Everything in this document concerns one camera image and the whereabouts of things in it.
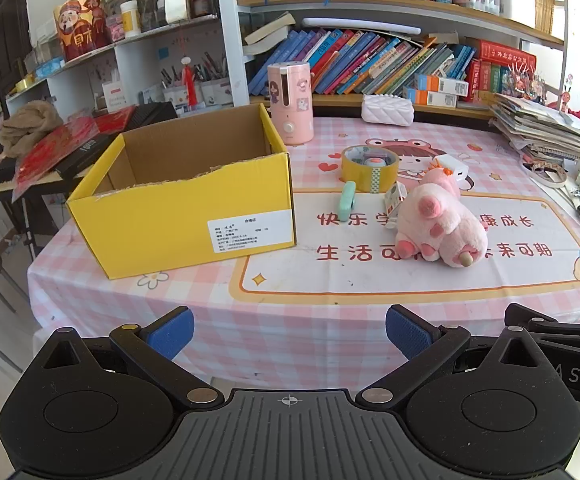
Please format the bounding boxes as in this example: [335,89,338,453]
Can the white rolled paper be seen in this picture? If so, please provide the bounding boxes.
[302,17,423,37]

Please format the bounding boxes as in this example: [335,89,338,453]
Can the black electronic keyboard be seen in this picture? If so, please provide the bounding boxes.
[0,101,178,206]

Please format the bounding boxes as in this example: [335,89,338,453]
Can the pink checkered tablecloth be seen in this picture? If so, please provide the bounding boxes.
[26,117,580,376]

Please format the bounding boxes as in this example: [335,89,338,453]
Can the white cable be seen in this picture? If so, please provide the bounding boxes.
[522,157,570,190]

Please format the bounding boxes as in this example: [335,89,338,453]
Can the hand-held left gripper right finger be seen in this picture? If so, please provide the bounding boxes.
[356,305,535,408]

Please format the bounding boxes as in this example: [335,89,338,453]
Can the white bottle yellow label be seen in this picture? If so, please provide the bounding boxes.
[120,0,142,38]

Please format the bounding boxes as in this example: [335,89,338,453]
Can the red thick books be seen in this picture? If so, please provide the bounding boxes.
[464,37,538,103]

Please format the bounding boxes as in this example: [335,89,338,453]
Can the red paper packet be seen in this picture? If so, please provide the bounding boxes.
[92,106,138,135]

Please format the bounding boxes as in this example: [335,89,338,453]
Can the two stacked lying books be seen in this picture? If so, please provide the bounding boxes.
[242,12,297,56]

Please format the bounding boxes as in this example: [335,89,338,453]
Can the white quilted pouch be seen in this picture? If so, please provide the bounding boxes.
[361,94,415,126]

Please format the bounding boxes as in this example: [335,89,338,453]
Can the white bookshelf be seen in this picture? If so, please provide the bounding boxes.
[5,0,570,121]

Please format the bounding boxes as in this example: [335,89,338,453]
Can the pink plush toy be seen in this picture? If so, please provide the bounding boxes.
[395,167,489,268]

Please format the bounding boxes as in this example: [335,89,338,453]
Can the black flat box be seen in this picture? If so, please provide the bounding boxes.
[55,132,117,181]

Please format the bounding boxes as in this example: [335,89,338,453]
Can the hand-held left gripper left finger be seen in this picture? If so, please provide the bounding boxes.
[45,306,223,408]

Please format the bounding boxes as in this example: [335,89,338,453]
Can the beige cloth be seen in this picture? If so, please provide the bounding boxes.
[0,100,64,158]

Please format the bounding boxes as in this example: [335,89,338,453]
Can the red figure paper lantern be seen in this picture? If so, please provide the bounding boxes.
[52,0,111,63]

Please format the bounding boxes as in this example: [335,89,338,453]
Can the white pen cup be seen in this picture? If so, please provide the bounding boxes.
[162,67,191,109]
[197,52,233,107]

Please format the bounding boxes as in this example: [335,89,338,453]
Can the orange and white box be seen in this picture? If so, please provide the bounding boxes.
[404,87,458,107]
[415,74,470,96]

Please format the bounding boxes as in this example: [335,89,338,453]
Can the small white printed carton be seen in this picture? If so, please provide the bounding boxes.
[385,181,408,229]

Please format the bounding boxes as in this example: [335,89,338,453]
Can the white storage box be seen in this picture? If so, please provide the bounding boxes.
[498,0,537,28]

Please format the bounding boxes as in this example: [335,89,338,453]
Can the yellow tape roll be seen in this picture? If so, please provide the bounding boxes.
[341,145,399,194]

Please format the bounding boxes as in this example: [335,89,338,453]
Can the row of leaning books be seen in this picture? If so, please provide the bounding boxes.
[247,27,478,97]

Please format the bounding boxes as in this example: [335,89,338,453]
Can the light blue flat box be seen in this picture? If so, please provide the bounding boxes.
[35,57,66,78]

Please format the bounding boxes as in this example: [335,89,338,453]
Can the white charger plug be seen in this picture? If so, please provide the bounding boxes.
[432,155,470,192]

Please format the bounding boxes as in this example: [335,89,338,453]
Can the white box red label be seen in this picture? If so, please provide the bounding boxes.
[101,80,127,113]

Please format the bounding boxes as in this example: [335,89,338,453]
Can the black keyboard stand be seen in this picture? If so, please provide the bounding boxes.
[0,192,46,261]

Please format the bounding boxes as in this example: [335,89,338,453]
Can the yellow cardboard box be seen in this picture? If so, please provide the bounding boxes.
[66,103,298,281]

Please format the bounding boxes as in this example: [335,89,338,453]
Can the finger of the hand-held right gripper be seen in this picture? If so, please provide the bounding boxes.
[504,303,580,347]

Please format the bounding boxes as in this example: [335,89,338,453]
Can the stack of papers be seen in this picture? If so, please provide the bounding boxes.
[490,92,580,163]

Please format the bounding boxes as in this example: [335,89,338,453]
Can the red tassel ornament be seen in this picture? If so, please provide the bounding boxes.
[181,57,198,108]

